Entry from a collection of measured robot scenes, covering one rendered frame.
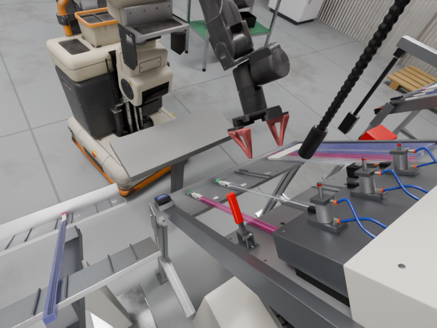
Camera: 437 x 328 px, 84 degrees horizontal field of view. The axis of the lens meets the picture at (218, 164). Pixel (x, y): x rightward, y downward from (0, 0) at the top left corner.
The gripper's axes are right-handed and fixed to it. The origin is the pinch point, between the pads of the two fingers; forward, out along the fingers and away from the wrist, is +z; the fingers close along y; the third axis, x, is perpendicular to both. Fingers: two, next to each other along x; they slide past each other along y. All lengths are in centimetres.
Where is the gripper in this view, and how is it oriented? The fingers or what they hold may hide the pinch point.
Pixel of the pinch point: (264, 148)
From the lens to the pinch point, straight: 60.6
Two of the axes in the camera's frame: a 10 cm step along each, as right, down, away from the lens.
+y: 8.4, -3.3, 4.3
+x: -4.7, -0.4, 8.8
